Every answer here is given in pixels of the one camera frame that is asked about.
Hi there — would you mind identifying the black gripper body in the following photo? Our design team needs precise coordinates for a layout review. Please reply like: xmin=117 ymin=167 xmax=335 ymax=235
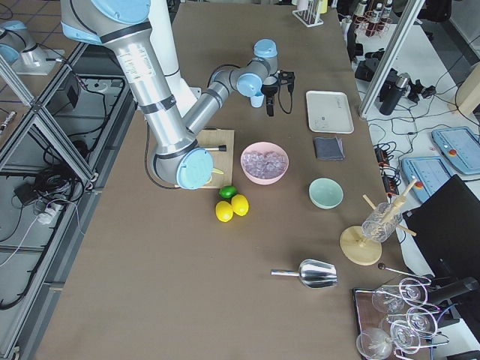
xmin=261 ymin=83 xmax=279 ymax=98

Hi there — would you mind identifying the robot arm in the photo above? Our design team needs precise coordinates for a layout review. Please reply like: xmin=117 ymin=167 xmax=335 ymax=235
xmin=61 ymin=1 xmax=278 ymax=190

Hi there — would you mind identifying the light blue plastic cup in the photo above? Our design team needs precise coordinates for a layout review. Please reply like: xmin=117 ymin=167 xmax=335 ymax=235
xmin=250 ymin=94 xmax=265 ymax=108

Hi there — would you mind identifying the pink bowl with ice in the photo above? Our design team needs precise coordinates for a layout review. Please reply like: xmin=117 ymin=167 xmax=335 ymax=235
xmin=240 ymin=142 xmax=289 ymax=185

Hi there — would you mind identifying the wooden cup tree stand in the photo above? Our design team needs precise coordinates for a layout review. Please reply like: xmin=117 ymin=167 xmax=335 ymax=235
xmin=340 ymin=178 xmax=416 ymax=266

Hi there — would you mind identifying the metal ice scoop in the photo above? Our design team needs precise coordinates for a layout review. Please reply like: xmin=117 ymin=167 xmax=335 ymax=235
xmin=271 ymin=259 xmax=338 ymax=289

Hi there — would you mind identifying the cream plastic tray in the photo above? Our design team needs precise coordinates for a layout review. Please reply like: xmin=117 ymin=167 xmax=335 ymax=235
xmin=306 ymin=90 xmax=354 ymax=134

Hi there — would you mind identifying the metal muddler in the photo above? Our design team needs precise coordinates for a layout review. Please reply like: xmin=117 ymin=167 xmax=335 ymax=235
xmin=204 ymin=144 xmax=227 ymax=152

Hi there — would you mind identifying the grey folded cloth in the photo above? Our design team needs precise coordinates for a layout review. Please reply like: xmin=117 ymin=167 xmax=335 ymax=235
xmin=313 ymin=136 xmax=345 ymax=161

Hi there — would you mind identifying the bamboo cutting board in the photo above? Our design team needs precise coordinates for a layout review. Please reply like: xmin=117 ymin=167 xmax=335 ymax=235
xmin=174 ymin=128 xmax=235 ymax=190

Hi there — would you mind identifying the green lime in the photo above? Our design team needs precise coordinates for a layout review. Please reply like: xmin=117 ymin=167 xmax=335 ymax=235
xmin=218 ymin=185 xmax=238 ymax=200

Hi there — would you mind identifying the green ceramic bowl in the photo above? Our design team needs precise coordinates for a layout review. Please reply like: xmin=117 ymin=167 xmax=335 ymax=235
xmin=308 ymin=178 xmax=344 ymax=209

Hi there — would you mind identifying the yellow lemon right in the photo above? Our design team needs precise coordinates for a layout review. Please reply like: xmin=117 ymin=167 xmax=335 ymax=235
xmin=231 ymin=194 xmax=250 ymax=216

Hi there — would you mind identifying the yellow lemon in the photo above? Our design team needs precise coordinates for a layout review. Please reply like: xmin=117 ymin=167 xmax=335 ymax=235
xmin=215 ymin=200 xmax=233 ymax=223
xmin=231 ymin=194 xmax=250 ymax=216

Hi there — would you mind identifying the yellow lemon left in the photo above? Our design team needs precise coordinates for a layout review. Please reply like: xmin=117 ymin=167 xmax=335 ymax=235
xmin=215 ymin=200 xmax=233 ymax=223

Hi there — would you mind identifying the black thermos bottle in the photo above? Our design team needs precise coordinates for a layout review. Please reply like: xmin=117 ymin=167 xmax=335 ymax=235
xmin=379 ymin=73 xmax=410 ymax=116

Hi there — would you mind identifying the clear textured glass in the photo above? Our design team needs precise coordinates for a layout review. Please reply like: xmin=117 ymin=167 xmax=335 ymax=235
xmin=361 ymin=202 xmax=402 ymax=243

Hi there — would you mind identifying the blue teach pendant near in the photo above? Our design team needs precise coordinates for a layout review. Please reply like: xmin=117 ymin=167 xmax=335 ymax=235
xmin=400 ymin=156 xmax=454 ymax=203

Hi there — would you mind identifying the blue teach pendant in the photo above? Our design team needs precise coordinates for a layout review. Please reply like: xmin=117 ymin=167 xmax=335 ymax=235
xmin=431 ymin=126 xmax=479 ymax=175
xmin=400 ymin=156 xmax=454 ymax=203

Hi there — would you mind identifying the blue teach pendant far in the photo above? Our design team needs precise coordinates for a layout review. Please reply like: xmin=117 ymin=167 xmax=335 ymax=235
xmin=431 ymin=126 xmax=479 ymax=175

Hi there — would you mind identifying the black monitor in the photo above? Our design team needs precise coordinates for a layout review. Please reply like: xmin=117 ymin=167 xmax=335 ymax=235
xmin=403 ymin=175 xmax=479 ymax=279

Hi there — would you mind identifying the wine glass rack tray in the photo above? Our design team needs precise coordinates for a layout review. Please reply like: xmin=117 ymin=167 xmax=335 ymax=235
xmin=352 ymin=276 xmax=450 ymax=359

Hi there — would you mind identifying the white wire cup rack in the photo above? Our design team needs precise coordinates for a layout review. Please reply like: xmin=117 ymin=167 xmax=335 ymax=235
xmin=292 ymin=0 xmax=323 ymax=28

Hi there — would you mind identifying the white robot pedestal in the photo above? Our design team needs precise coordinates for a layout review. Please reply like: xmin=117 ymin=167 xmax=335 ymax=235
xmin=148 ymin=0 xmax=197 ymax=116

